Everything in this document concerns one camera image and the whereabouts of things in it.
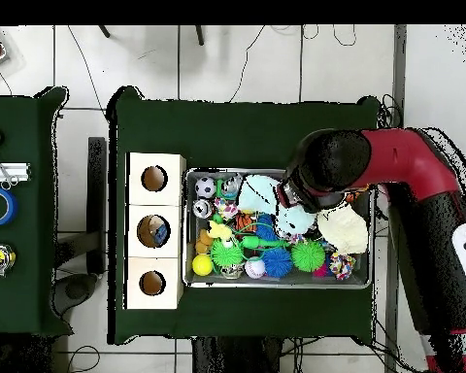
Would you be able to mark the mint green cloth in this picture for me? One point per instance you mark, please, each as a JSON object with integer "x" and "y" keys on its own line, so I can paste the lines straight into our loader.
{"x": 256, "y": 192}

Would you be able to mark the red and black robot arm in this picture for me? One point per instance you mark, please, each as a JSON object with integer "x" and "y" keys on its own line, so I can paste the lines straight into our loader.
{"x": 404, "y": 163}

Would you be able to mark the wooden box with three holes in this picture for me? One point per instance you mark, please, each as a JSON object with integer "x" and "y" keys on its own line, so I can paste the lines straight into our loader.
{"x": 155, "y": 206}

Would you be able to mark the silver robot toy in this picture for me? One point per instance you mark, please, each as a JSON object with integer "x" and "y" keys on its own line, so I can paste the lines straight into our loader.
{"x": 231, "y": 184}

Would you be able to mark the green spiky ball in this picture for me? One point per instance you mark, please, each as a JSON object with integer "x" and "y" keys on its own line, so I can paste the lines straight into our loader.
{"x": 308, "y": 256}

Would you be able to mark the cream yellow cloth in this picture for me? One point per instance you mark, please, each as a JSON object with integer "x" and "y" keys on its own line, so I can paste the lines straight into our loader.
{"x": 343, "y": 229}

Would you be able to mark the blue spiky ball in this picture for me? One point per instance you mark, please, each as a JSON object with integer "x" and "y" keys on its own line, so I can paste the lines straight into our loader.
{"x": 277, "y": 262}

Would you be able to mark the white baseball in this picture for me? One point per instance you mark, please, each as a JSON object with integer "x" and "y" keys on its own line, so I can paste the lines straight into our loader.
{"x": 255, "y": 268}

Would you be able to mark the black and white soccer ball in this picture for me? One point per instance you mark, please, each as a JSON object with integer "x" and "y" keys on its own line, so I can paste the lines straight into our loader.
{"x": 206, "y": 187}

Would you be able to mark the crushed silver can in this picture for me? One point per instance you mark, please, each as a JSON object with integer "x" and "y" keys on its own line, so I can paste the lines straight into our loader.
{"x": 202, "y": 208}

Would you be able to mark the dark green table cloth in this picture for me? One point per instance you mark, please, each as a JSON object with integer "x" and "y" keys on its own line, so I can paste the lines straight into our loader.
{"x": 19, "y": 303}
{"x": 202, "y": 132}

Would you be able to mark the yellow ball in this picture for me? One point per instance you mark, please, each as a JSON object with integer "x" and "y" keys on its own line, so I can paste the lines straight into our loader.
{"x": 202, "y": 265}

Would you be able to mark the black tripod leg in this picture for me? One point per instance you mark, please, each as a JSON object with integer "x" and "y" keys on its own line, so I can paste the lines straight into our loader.
{"x": 200, "y": 35}
{"x": 105, "y": 32}

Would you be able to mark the blue tape roll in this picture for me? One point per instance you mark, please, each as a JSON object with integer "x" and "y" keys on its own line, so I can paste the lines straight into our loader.
{"x": 11, "y": 206}

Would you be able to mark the silver scissors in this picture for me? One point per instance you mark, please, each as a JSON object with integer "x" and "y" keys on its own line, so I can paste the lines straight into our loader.
{"x": 0, "y": 166}

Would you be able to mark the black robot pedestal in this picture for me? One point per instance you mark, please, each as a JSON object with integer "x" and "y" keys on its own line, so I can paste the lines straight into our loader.
{"x": 237, "y": 357}

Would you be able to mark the aluminium rail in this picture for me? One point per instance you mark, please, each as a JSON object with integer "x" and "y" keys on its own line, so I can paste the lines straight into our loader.
{"x": 19, "y": 171}

